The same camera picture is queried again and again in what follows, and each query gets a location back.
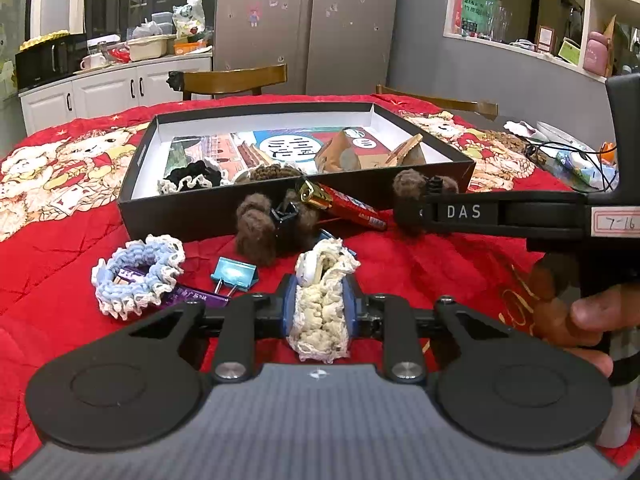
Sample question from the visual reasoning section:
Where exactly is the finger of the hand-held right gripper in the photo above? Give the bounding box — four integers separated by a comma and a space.
394, 195, 431, 235

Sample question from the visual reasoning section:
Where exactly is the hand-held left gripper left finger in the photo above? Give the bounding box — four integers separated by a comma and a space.
117, 272, 301, 383

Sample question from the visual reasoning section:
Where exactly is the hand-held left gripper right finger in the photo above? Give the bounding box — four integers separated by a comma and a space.
342, 275, 521, 386

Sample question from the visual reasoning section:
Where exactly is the brown pom-pom hair claw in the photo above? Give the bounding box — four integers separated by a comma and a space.
392, 169, 460, 237
235, 187, 321, 267

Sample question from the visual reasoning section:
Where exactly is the cream crochet scrunchie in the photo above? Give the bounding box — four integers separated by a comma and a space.
286, 239, 361, 361

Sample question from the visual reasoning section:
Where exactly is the red snack stick packet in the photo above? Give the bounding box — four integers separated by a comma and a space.
299, 180, 388, 232

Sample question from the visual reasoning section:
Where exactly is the blue binder clip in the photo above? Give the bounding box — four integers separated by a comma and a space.
210, 257, 260, 301

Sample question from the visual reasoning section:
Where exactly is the purple snack packet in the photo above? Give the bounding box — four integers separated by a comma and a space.
117, 266, 231, 311

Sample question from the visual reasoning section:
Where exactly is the black shallow cardboard box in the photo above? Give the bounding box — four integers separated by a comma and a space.
116, 101, 477, 243

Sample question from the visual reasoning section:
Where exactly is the brown scrunchie with white lace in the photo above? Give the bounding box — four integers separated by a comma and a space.
234, 162, 303, 184

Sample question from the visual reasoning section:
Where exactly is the black scrunchie with cream lace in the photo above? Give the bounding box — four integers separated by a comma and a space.
157, 157, 231, 196

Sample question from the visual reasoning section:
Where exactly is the blue crochet scrunchie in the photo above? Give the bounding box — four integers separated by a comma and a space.
91, 234, 185, 320

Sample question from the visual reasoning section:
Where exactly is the person's right hand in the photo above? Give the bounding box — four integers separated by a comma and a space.
527, 252, 640, 381

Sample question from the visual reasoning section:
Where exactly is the tissue pack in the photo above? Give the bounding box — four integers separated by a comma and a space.
555, 152, 618, 188

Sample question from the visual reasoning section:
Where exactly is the woven bead trivet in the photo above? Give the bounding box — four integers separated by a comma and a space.
472, 130, 540, 159

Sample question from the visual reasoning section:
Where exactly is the white crumpled paper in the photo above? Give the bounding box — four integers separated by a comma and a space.
502, 120, 538, 141

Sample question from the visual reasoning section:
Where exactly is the wooden chair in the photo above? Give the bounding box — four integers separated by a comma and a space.
376, 85, 499, 121
168, 64, 288, 101

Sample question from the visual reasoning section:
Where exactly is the green card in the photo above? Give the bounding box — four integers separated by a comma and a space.
557, 39, 583, 66

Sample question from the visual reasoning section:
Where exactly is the pink bottle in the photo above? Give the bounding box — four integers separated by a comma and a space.
584, 31, 608, 75

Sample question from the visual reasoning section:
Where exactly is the grey refrigerator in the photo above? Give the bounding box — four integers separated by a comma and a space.
212, 0, 401, 97

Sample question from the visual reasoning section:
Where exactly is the glass vase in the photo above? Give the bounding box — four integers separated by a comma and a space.
492, 5, 513, 43

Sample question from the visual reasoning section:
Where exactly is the white shelf unit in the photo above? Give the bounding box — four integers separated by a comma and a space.
557, 0, 640, 81

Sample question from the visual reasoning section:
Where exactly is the green sign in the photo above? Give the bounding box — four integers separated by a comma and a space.
460, 0, 501, 36

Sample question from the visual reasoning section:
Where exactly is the red printed blanket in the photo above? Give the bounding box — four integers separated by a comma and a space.
0, 94, 640, 471

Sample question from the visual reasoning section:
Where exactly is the white kitchen cabinet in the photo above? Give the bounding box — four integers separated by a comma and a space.
19, 56, 213, 136

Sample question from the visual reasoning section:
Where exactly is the cream plastic basin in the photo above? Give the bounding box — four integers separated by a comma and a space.
127, 35, 176, 61

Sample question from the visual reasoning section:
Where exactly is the printed snack bag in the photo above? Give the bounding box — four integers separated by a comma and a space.
172, 0, 207, 38

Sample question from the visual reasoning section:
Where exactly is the white plastic bag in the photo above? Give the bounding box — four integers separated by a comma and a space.
132, 17, 163, 40

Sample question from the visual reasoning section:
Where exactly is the black microwave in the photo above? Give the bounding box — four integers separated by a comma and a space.
15, 34, 88, 92

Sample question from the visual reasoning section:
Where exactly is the yellow fringed cover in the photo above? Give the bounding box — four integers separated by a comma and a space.
19, 31, 68, 51

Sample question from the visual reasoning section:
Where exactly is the black cable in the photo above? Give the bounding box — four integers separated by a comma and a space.
525, 140, 621, 193

